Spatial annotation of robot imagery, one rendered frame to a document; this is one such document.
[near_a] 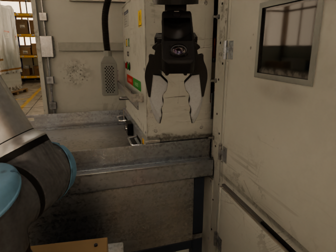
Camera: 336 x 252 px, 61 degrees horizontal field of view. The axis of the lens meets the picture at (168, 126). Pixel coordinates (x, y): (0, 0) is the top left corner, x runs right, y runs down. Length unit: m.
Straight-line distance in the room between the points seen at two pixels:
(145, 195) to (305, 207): 0.53
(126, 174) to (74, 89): 0.77
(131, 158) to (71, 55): 0.78
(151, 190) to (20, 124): 0.51
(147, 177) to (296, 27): 0.60
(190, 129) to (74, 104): 0.78
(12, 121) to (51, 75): 0.99
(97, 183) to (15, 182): 0.44
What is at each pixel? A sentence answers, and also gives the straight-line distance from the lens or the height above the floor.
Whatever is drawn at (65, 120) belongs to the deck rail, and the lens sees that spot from 1.44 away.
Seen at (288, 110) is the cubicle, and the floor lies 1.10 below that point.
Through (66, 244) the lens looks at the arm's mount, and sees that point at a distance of 0.72.
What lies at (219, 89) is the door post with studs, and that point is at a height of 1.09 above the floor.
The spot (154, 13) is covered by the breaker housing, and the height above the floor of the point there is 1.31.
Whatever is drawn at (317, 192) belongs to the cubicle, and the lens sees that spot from 0.58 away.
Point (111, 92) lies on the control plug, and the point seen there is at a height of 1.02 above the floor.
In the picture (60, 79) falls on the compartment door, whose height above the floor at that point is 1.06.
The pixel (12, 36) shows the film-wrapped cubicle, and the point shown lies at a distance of 8.81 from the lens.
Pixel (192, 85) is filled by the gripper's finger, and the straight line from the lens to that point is 0.48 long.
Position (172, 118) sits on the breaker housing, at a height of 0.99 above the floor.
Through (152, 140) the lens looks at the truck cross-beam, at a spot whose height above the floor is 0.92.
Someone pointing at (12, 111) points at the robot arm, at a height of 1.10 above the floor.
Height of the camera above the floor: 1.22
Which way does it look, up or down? 16 degrees down
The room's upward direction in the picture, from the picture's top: straight up
